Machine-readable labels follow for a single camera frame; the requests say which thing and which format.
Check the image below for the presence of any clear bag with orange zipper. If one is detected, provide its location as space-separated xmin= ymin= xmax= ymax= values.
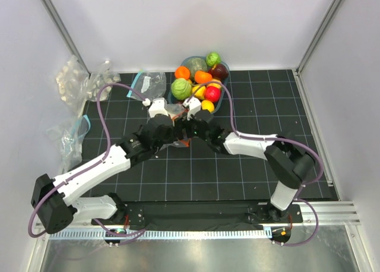
xmin=161 ymin=103 xmax=191 ymax=150

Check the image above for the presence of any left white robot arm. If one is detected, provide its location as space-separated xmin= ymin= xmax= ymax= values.
xmin=28 ymin=114 xmax=175 ymax=238

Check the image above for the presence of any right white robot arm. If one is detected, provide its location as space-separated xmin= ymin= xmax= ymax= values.
xmin=172 ymin=110 xmax=319 ymax=222

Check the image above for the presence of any clear bag with blue zipper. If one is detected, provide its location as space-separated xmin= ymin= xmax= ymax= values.
xmin=131 ymin=71 xmax=167 ymax=100

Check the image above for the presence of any bag of white pieces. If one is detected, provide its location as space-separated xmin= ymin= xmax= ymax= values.
xmin=86 ymin=61 xmax=121 ymax=102
xmin=55 ymin=55 xmax=89 ymax=116

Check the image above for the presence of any crumpled clear bag blue zipper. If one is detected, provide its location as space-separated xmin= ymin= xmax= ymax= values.
xmin=46 ymin=115 xmax=91 ymax=173

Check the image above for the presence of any yellow lemon front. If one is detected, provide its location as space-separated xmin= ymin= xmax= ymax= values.
xmin=201 ymin=100 xmax=215 ymax=113

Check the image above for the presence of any yellow fruit centre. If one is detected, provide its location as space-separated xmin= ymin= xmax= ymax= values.
xmin=192 ymin=85 xmax=206 ymax=100

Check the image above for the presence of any yellow fruit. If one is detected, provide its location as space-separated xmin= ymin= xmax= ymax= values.
xmin=192 ymin=85 xmax=206 ymax=100
xmin=207 ymin=78 xmax=222 ymax=89

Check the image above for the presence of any red apple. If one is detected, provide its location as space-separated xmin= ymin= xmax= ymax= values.
xmin=204 ymin=86 xmax=221 ymax=103

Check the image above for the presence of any large green cabbage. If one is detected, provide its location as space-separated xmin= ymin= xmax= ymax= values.
xmin=171 ymin=78 xmax=192 ymax=100

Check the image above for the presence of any orange fruit centre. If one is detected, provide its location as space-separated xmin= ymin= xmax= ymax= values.
xmin=194 ymin=71 xmax=213 ymax=84

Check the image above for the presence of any orange fruit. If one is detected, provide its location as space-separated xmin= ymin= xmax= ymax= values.
xmin=175 ymin=65 xmax=191 ymax=80
xmin=194 ymin=71 xmax=213 ymax=84

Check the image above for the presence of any orange fruit left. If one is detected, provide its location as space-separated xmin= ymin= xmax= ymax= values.
xmin=175 ymin=65 xmax=191 ymax=80

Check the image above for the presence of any dark red plum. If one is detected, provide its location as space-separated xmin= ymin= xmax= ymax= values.
xmin=208 ymin=63 xmax=229 ymax=80

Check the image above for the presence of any grey green melon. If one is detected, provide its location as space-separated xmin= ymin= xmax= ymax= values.
xmin=184 ymin=57 xmax=207 ymax=80

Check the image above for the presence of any small green cabbage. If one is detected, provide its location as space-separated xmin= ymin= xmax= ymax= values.
xmin=205 ymin=52 xmax=221 ymax=67

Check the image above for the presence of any black grid mat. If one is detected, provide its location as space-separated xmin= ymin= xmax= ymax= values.
xmin=82 ymin=69 xmax=337 ymax=201

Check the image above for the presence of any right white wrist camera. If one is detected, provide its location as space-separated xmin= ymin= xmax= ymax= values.
xmin=182 ymin=97 xmax=201 ymax=120

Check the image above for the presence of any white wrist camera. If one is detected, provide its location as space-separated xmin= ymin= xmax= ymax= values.
xmin=182 ymin=97 xmax=201 ymax=120
xmin=148 ymin=97 xmax=169 ymax=118

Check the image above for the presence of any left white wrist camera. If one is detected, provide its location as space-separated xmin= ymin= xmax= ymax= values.
xmin=148 ymin=97 xmax=169 ymax=118

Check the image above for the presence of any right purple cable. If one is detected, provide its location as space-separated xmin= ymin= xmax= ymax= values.
xmin=189 ymin=81 xmax=324 ymax=201

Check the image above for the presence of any purple cable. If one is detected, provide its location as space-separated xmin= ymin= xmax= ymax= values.
xmin=189 ymin=81 xmax=324 ymax=201
xmin=27 ymin=82 xmax=151 ymax=238

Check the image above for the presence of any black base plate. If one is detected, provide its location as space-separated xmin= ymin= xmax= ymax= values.
xmin=99 ymin=200 xmax=303 ymax=232

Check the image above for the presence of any aluminium cable rail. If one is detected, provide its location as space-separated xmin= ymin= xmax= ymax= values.
xmin=49 ymin=227 xmax=272 ymax=241

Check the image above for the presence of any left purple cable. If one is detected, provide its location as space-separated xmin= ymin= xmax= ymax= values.
xmin=27 ymin=82 xmax=151 ymax=238

